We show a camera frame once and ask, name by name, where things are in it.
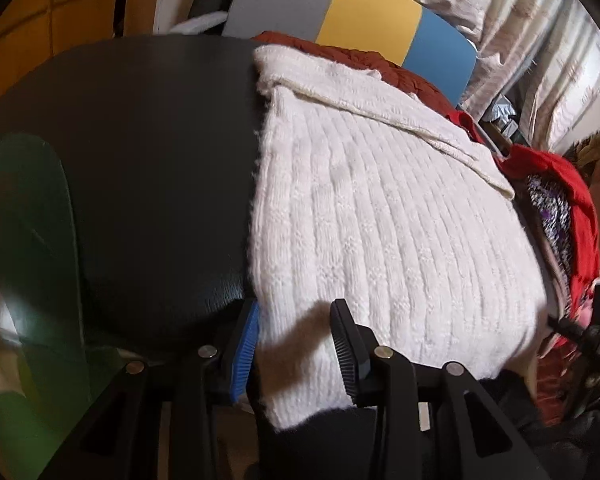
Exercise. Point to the red garment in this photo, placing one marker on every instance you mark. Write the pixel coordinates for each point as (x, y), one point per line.
(575, 185)

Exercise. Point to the green glass panel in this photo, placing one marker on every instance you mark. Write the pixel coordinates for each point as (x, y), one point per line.
(35, 285)

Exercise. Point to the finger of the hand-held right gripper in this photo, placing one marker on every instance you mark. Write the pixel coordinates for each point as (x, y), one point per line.
(567, 329)

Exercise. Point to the floral beige curtain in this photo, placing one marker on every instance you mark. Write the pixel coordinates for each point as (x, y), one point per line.
(540, 60)

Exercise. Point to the purple patterned cloth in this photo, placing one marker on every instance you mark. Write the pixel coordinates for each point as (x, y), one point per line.
(552, 215)

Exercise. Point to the white knitted sweater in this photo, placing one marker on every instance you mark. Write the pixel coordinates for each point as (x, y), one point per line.
(380, 240)

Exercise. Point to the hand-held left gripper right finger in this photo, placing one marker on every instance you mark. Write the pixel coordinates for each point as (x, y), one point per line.
(349, 360)

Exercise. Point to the grey yellow blue panel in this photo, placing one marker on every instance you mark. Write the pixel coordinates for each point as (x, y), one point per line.
(365, 15)

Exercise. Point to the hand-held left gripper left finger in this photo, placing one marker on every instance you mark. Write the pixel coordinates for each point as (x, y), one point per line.
(246, 347)

